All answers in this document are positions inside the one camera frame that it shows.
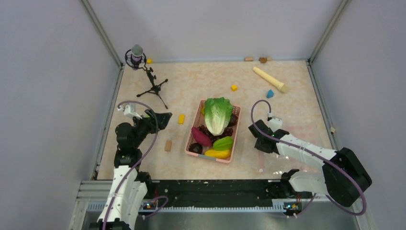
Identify blue toy block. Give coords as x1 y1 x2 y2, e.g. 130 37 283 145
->
266 90 274 99

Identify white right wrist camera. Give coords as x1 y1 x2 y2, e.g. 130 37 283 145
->
266 113 282 132

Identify dark purple toy fruit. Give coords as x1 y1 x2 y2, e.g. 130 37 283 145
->
188 143 203 154

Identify pink plastic basket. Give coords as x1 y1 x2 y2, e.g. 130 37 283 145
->
185 100 239 164

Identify magenta toy sweet potato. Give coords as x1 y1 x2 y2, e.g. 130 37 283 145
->
191 127 213 147

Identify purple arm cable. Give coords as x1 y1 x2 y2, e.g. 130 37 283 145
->
250 99 368 218
102 100 169 230

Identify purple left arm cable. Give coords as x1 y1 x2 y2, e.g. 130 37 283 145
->
102 100 169 230

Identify green toy starfruit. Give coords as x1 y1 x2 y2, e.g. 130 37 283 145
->
213 136 234 151

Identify tan wooden block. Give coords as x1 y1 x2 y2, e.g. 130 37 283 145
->
164 140 172 152

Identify green toy lettuce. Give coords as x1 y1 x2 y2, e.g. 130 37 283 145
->
204 97 234 136

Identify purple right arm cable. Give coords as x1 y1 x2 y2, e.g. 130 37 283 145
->
250 99 368 218

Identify black microphone tripod stand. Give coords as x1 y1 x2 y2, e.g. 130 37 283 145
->
136 68 169 109

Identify yellow cube block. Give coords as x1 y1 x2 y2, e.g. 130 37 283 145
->
231 85 238 92

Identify brown round block at wall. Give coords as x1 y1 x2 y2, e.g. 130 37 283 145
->
259 57 268 64

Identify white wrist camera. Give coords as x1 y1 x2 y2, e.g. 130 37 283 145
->
117 103 142 119
266 113 282 132

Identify dark maroon toy fruit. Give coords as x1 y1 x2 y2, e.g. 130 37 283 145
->
227 114 238 127

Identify dark red toy grapes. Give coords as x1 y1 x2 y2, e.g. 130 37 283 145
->
199 125 234 143

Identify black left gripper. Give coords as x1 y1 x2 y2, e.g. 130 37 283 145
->
131 108 171 148

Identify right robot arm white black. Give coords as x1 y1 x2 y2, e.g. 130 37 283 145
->
249 120 372 207

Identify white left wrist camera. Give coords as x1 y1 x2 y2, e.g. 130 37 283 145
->
117 103 142 119

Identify clear zip top bag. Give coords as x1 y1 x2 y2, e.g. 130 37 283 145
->
258 125 324 175

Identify tan cork block at wall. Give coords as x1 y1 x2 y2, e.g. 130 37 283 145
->
244 57 254 62

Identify yellow rectangular block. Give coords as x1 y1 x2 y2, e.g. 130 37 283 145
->
178 114 185 124

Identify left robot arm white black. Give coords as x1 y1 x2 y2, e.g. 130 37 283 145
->
89 109 172 230

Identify grey microphone with shock mount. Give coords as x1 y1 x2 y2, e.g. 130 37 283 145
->
125 44 147 70

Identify cream toy rolling pin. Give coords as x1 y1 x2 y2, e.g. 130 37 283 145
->
252 67 289 93

